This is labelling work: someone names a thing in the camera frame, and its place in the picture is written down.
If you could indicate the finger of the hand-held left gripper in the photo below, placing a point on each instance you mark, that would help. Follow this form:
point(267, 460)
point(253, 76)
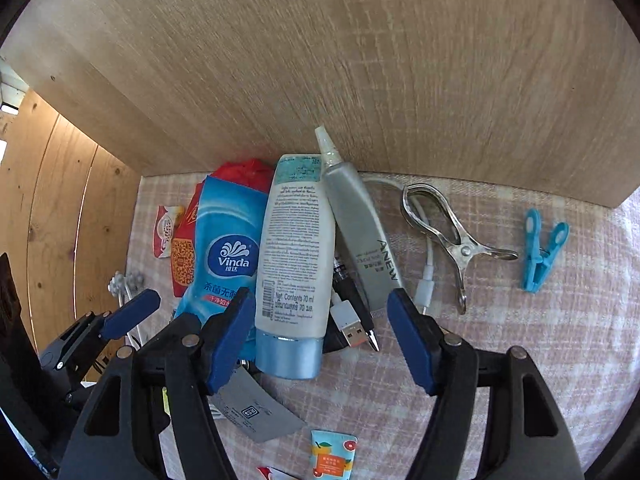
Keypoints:
point(130, 312)

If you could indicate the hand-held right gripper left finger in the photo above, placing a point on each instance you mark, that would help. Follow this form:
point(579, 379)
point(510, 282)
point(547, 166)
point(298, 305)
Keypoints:
point(230, 340)

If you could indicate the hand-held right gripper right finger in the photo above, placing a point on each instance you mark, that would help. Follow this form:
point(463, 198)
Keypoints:
point(410, 340)

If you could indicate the white massage roller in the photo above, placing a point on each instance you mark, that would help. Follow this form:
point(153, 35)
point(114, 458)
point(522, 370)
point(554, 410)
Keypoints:
point(120, 282)

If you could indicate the white lotion tube blue cap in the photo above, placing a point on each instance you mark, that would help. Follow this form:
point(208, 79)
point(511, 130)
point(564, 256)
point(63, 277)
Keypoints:
point(295, 260)

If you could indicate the black pen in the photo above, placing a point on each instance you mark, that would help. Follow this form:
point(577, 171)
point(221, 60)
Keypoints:
point(357, 305)

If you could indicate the grey sachet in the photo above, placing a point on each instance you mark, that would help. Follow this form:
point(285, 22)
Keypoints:
point(255, 410)

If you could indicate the red white candy packet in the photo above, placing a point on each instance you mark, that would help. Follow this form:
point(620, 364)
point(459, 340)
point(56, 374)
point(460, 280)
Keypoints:
point(165, 232)

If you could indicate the blue wet wipes packet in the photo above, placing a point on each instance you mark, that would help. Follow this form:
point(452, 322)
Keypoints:
point(225, 240)

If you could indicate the grey white marker pen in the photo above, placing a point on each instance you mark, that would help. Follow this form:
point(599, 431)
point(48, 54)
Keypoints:
point(360, 230)

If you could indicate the blue plastic clothespin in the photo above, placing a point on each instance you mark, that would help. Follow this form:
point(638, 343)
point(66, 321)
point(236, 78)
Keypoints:
point(532, 270)

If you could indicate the orange torn wrapper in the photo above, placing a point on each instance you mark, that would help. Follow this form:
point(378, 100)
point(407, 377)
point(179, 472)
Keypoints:
point(274, 475)

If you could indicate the blue orange sachet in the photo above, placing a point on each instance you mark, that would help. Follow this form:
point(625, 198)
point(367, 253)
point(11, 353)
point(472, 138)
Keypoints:
point(332, 460)

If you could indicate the pine wooden panel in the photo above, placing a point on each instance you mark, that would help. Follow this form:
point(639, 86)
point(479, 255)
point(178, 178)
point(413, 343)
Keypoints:
point(60, 185)

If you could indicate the red paper packet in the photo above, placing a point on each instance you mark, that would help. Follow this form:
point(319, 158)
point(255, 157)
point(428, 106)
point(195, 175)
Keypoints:
point(245, 170)

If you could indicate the light wooden board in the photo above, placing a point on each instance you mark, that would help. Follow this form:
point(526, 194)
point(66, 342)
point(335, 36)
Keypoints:
point(350, 60)

